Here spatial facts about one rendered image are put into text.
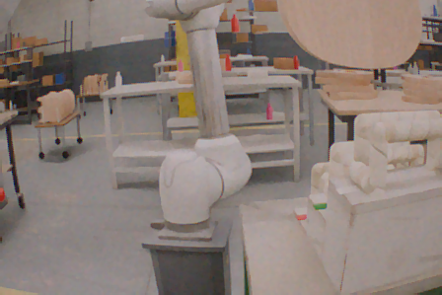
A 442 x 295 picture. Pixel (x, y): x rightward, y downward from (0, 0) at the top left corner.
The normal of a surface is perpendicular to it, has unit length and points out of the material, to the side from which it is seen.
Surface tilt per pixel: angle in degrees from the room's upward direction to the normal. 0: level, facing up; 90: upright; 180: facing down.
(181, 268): 90
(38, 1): 90
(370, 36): 91
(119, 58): 90
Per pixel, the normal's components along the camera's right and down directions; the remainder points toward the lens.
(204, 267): -0.12, 0.19
